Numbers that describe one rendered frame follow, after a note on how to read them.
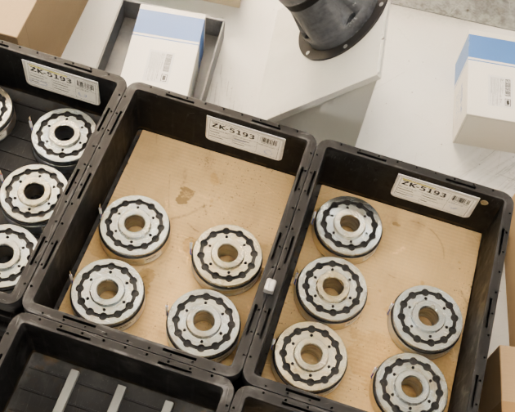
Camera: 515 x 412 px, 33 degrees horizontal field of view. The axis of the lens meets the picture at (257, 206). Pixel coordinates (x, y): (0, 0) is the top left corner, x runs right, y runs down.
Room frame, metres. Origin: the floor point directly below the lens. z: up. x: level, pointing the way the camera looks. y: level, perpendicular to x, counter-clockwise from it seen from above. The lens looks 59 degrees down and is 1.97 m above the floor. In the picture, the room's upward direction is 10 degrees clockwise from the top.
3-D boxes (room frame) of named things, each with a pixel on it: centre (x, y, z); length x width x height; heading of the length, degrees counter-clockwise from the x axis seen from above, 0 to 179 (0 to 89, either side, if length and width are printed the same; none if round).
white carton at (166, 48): (0.98, 0.21, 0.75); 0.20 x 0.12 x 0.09; 1
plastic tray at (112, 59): (0.99, 0.23, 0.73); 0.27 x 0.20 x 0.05; 177
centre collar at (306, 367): (0.44, -0.11, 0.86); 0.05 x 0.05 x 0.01
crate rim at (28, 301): (0.58, 0.10, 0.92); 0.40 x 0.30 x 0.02; 171
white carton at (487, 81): (1.06, -0.39, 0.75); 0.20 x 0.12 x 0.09; 0
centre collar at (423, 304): (0.53, -0.27, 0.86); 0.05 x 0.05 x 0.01
